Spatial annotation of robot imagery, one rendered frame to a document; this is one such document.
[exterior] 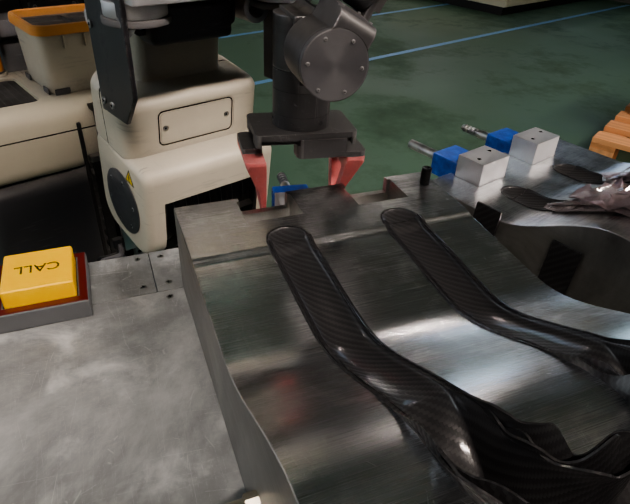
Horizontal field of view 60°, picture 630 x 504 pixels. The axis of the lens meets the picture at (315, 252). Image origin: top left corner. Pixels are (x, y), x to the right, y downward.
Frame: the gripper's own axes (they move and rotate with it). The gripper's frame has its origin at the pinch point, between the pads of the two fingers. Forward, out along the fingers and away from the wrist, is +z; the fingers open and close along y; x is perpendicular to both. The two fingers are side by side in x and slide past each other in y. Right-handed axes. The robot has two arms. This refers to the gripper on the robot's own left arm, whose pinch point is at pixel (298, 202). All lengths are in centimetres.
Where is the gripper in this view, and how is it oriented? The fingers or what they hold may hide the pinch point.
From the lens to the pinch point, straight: 60.6
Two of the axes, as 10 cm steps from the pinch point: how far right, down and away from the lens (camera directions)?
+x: -2.5, -5.4, 8.0
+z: -0.5, 8.4, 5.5
